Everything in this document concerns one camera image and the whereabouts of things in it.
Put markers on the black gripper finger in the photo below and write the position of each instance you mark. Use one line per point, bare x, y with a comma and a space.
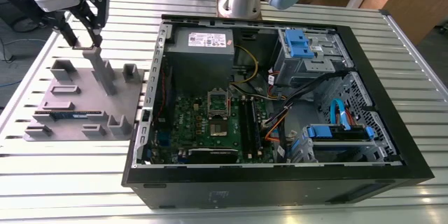
66, 31
101, 6

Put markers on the silver CPU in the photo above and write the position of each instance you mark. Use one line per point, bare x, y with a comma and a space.
84, 47

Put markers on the CPU socket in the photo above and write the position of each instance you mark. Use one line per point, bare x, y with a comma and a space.
220, 127

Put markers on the grey parts rack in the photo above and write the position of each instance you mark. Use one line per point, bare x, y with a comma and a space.
86, 95

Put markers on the RAM stick blue label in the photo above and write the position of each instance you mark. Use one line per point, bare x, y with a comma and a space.
74, 116

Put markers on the silver power supply unit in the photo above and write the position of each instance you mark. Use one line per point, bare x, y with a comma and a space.
209, 39

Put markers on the green motherboard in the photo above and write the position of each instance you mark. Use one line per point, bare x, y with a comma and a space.
188, 119

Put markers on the blue plastic drive latch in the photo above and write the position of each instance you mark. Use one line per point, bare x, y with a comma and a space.
297, 43

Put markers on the black RAM slot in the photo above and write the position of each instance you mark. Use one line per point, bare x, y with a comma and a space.
249, 127
245, 127
258, 125
254, 125

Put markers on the black graphics card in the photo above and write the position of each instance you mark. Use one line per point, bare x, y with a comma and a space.
213, 155

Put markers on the silver drive cage blue latch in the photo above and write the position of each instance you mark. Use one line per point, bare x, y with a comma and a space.
314, 69

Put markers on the blue disk carrier with disk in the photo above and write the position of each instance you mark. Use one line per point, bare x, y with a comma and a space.
318, 132

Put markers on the black PC case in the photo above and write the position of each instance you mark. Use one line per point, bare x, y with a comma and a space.
280, 190

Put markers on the silver disk bay cage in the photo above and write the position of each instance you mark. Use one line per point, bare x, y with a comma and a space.
342, 142

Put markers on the wooden cabinet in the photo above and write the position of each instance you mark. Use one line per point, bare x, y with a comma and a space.
420, 3

